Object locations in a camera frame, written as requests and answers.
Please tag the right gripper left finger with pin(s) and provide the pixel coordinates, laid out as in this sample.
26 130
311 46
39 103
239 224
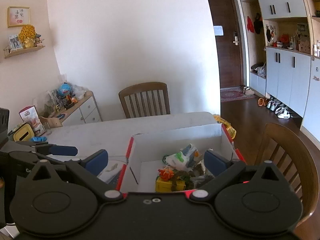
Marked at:
87 170

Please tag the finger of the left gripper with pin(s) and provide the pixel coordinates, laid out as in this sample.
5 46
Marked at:
53 149

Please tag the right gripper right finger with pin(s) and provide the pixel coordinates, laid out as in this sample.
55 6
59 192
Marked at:
224 172

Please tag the white plastic tissue pack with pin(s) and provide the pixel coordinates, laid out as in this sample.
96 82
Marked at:
184 160

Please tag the red cardboard box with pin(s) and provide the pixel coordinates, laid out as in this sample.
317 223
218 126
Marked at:
180 149

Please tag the red plush keychain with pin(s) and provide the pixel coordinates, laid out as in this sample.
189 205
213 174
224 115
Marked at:
166 174

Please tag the yellow small box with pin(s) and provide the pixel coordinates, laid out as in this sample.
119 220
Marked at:
162 186

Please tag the bag of dark items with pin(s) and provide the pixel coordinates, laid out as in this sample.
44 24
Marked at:
199 176

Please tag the blue rubber glove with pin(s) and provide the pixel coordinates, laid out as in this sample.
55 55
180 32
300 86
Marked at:
38 139

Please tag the clear drinking glass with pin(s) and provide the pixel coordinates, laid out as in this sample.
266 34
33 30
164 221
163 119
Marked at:
47 128

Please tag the yellow tissue box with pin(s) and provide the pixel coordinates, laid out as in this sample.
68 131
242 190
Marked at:
23 133

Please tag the light wooden child chair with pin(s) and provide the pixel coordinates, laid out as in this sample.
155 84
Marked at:
52 122

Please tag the red white snack bag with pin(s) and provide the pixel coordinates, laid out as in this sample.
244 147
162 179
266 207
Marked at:
29 115

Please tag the white wooden sideboard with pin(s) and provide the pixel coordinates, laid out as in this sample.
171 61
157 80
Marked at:
85 111

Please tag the blue globe ball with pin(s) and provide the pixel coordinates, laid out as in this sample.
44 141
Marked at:
64 90

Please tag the brown wooden near chair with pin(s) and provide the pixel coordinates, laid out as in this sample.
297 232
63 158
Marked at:
291 156

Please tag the brown wooden chair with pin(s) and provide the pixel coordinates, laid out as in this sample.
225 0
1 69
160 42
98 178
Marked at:
145 99
291 156

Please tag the red patterned door mat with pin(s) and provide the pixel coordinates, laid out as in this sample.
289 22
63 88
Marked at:
233 94

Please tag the white sneakers on floor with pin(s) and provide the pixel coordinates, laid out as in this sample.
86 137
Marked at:
282 113

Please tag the brown wooden far chair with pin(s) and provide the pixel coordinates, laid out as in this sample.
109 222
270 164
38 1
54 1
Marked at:
145 99

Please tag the yellow flower ornament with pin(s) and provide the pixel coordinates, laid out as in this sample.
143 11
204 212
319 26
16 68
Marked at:
27 36

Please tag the framed calligraphy picture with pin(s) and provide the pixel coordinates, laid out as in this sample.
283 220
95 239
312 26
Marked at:
18 16

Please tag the dark brown entrance door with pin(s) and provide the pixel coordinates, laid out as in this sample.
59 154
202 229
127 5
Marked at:
227 34

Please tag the wooden wall shelf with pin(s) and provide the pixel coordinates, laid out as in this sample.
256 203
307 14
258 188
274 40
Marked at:
12 53

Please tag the small photo frame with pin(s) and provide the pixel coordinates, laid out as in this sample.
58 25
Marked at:
14 42

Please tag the white wall cabinet unit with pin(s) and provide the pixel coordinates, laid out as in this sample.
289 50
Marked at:
285 42

